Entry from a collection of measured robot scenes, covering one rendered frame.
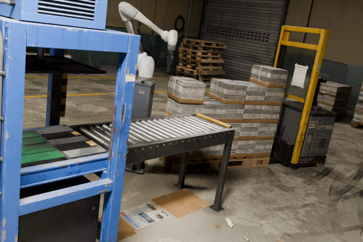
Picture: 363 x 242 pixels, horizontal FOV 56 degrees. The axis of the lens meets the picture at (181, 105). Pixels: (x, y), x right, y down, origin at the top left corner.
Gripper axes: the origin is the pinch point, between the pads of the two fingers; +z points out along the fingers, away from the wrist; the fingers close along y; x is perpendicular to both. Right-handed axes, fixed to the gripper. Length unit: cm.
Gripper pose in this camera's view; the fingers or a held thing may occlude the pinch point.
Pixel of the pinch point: (168, 68)
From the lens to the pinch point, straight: 377.3
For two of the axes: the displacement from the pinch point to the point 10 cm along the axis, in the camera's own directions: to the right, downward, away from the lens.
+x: -8.8, -0.2, -4.7
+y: -4.4, -2.6, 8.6
